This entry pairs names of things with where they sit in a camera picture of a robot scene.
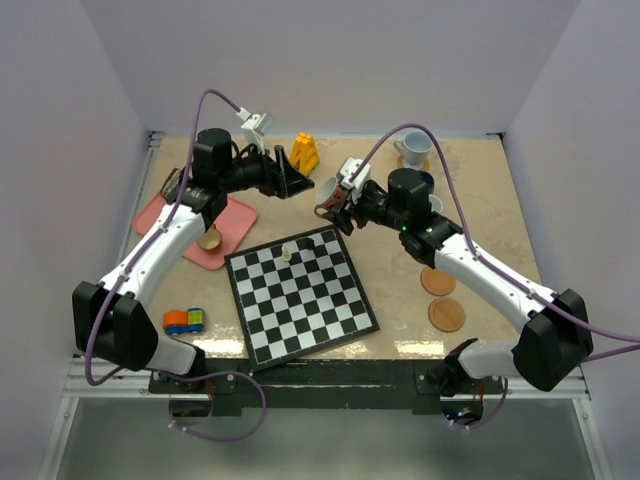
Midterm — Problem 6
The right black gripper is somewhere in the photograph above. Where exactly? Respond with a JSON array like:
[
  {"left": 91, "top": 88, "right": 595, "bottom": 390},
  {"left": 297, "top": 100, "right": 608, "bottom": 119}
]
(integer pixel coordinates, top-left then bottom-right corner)
[{"left": 324, "top": 180, "right": 408, "bottom": 236}]

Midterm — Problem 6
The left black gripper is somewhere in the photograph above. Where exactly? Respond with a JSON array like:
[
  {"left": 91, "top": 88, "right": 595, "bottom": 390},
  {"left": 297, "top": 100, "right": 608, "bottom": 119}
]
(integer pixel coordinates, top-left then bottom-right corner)
[{"left": 220, "top": 141, "right": 314, "bottom": 199}]

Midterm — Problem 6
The pink patterned cup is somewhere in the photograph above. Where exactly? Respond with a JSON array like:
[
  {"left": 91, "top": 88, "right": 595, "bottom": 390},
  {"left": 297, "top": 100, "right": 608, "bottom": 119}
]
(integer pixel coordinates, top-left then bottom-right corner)
[{"left": 314, "top": 176, "right": 349, "bottom": 218}]

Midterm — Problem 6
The dark blue cup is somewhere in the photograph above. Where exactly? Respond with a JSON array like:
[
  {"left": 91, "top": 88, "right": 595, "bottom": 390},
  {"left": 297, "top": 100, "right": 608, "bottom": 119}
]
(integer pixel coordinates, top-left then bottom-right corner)
[{"left": 420, "top": 171, "right": 435, "bottom": 194}]

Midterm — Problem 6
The grey printed mug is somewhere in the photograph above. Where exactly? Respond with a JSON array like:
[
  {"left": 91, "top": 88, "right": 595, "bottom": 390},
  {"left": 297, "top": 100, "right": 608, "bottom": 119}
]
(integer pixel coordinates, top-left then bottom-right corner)
[{"left": 429, "top": 194, "right": 443, "bottom": 214}]

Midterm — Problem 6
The light blue cup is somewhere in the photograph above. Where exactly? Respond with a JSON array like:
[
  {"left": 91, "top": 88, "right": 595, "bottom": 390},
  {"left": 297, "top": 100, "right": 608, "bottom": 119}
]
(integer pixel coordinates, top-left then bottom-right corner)
[{"left": 393, "top": 130, "right": 433, "bottom": 163}]

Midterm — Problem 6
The light wooden coaster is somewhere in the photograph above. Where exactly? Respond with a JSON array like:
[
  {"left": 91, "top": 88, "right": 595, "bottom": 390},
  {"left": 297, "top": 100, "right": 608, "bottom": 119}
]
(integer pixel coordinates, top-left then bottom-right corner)
[
  {"left": 428, "top": 298, "right": 466, "bottom": 333},
  {"left": 420, "top": 267, "right": 456, "bottom": 296}
]

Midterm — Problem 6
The orange cup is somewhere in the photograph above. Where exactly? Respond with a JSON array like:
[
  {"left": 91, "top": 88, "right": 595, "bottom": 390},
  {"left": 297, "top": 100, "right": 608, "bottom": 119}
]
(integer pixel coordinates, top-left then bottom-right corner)
[{"left": 196, "top": 226, "right": 223, "bottom": 254}]

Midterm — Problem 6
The black white chessboard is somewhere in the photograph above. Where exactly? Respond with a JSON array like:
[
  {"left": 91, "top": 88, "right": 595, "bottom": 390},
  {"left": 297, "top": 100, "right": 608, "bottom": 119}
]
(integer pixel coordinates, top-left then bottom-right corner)
[{"left": 225, "top": 226, "right": 379, "bottom": 372}]

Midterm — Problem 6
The dark brown cup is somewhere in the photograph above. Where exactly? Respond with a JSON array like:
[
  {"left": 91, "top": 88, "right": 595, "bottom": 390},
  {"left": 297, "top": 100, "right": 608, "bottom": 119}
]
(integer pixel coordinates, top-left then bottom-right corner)
[{"left": 160, "top": 168, "right": 183, "bottom": 204}]

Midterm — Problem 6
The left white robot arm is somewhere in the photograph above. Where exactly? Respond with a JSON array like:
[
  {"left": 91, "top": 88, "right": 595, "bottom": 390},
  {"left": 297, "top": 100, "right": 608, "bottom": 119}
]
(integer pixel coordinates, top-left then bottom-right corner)
[{"left": 72, "top": 128, "right": 314, "bottom": 392}]

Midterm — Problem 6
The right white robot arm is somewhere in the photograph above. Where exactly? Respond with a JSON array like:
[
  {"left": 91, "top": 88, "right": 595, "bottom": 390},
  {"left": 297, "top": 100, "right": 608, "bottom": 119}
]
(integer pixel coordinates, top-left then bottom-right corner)
[{"left": 314, "top": 168, "right": 593, "bottom": 396}]

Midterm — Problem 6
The yellow blue block structure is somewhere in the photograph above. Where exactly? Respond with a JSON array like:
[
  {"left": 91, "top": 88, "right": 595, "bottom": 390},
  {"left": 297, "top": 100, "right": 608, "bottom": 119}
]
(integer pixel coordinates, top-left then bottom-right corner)
[{"left": 289, "top": 132, "right": 320, "bottom": 176}]

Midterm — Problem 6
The pink plastic tray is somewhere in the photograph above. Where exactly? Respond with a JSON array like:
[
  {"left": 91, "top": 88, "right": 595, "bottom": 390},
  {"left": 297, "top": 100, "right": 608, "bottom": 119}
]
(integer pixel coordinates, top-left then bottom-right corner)
[{"left": 132, "top": 193, "right": 257, "bottom": 270}]

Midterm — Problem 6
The black chess piece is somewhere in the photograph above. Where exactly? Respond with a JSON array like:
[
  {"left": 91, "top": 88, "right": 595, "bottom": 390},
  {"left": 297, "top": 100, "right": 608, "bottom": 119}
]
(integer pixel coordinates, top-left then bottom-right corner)
[{"left": 303, "top": 237, "right": 315, "bottom": 250}]

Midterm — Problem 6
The white chess piece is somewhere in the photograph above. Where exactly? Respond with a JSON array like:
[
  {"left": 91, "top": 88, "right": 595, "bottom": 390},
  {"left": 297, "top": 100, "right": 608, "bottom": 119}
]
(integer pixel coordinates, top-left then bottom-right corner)
[{"left": 281, "top": 245, "right": 292, "bottom": 263}]

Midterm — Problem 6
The orange blue toy car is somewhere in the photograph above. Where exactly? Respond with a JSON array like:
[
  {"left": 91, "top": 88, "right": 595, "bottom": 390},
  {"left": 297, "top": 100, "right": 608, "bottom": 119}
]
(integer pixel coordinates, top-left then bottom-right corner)
[{"left": 163, "top": 307, "right": 206, "bottom": 335}]

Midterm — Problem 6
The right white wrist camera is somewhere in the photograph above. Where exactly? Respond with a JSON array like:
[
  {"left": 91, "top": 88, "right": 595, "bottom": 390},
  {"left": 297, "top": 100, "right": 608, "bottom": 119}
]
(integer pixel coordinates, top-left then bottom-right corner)
[{"left": 337, "top": 157, "right": 371, "bottom": 197}]

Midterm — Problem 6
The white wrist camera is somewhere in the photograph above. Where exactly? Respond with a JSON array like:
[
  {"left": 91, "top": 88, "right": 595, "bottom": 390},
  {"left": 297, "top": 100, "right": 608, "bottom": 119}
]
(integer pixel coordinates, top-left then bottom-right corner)
[
  {"left": 237, "top": 108, "right": 274, "bottom": 154},
  {"left": 337, "top": 157, "right": 371, "bottom": 197}
]

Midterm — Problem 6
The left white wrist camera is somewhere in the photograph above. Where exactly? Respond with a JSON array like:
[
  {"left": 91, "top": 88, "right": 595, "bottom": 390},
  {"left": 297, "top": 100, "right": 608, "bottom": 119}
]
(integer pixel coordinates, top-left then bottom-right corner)
[{"left": 237, "top": 108, "right": 274, "bottom": 154}]

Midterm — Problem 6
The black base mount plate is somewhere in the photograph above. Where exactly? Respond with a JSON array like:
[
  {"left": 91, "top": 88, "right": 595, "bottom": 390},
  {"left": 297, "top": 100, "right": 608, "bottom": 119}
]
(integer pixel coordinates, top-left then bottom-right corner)
[{"left": 148, "top": 358, "right": 503, "bottom": 418}]

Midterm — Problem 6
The aluminium rail frame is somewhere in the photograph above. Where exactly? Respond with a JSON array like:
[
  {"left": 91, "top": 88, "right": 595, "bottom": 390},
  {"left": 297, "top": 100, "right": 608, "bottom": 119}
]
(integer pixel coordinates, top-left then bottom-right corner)
[{"left": 62, "top": 357, "right": 592, "bottom": 401}]

